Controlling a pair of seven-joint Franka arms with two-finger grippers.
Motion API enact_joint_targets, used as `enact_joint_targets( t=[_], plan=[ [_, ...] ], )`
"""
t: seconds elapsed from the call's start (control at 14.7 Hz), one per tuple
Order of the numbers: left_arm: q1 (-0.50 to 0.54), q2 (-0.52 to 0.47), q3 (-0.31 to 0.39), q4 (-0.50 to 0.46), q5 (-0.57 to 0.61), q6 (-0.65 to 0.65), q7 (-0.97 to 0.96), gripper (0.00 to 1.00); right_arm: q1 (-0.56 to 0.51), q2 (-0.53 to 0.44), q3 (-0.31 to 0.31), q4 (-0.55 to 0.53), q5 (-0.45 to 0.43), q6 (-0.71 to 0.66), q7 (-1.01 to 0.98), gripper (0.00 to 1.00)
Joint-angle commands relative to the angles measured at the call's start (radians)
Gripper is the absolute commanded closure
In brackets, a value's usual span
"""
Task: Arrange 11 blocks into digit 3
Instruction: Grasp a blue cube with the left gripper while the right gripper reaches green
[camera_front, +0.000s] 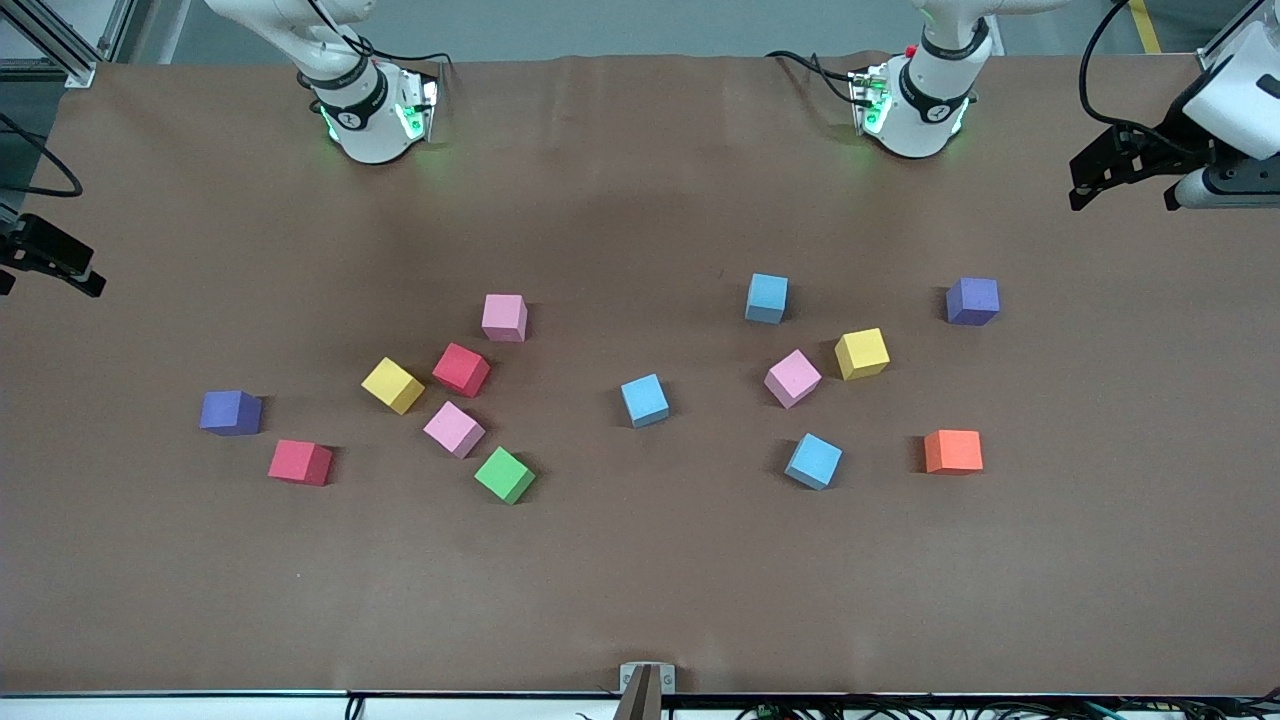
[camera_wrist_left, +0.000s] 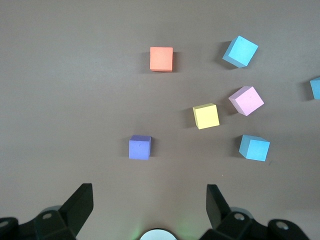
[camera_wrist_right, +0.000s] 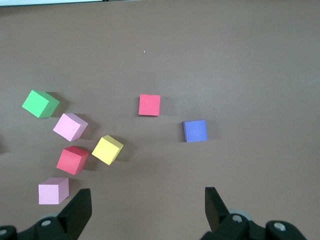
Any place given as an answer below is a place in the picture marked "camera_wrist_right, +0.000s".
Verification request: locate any pink foam cube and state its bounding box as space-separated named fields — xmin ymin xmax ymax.
xmin=52 ymin=112 xmax=89 ymax=142
xmin=38 ymin=177 xmax=70 ymax=206

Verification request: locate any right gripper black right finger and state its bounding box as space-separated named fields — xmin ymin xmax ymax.
xmin=199 ymin=186 xmax=266 ymax=240

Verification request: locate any yellow foam cube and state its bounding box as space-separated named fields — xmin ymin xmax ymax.
xmin=91 ymin=134 xmax=125 ymax=166

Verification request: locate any red foam cube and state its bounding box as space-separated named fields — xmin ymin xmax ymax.
xmin=138 ymin=93 xmax=162 ymax=117
xmin=56 ymin=145 xmax=90 ymax=176

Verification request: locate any green foam cube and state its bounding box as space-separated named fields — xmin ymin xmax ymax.
xmin=21 ymin=89 xmax=61 ymax=119

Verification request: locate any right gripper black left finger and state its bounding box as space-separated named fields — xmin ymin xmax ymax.
xmin=17 ymin=188 xmax=93 ymax=240

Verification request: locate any purple foam cube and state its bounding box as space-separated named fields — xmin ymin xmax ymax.
xmin=182 ymin=119 xmax=208 ymax=143

